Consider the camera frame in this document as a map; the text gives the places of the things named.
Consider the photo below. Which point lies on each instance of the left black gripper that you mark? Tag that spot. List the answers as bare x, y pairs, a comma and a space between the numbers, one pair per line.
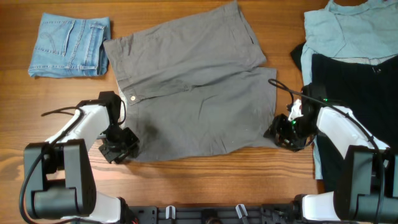
133, 147

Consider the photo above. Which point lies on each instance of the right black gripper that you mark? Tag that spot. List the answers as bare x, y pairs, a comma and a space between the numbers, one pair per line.
277, 126

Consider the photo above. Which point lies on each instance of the grey shorts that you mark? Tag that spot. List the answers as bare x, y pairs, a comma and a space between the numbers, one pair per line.
195, 86

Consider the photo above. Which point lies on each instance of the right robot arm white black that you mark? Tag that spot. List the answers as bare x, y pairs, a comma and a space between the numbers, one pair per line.
367, 188

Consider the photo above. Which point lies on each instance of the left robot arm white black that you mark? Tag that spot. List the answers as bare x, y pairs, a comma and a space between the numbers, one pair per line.
58, 180

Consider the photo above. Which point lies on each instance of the dark navy garment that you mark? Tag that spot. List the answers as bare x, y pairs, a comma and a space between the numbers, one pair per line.
369, 89

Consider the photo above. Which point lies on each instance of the folded blue denim jeans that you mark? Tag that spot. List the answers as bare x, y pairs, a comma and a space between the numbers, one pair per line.
68, 47

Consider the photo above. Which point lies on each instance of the light blue t-shirt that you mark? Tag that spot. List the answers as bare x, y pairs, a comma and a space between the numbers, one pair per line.
363, 33

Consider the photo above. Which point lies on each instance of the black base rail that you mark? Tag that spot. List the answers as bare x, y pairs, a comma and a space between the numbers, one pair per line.
264, 214

